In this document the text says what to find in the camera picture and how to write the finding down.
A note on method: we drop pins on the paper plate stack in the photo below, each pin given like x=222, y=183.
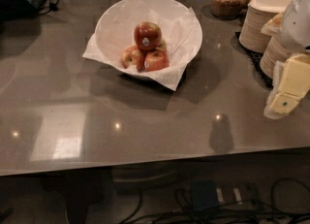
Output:
x=274, y=52
x=251, y=36

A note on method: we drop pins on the black mat under plates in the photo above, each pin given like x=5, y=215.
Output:
x=255, y=59

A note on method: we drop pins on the back yellow apple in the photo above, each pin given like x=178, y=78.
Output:
x=163, y=45

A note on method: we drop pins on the white paper liner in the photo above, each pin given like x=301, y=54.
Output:
x=174, y=69

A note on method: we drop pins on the rear paper plate stack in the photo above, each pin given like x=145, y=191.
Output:
x=251, y=36

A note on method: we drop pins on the front paper plate stack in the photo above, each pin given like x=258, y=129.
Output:
x=274, y=52

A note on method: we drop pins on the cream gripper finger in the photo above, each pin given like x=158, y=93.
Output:
x=279, y=105
x=292, y=77

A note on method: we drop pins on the black laptop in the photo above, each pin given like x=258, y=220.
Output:
x=13, y=9

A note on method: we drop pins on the white bowl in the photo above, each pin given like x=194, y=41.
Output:
x=122, y=24

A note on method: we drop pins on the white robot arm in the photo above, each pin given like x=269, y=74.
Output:
x=294, y=31

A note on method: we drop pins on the left red yellow apple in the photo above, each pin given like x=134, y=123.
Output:
x=133, y=56

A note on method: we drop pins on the black power adapter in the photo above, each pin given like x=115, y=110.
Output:
x=204, y=195

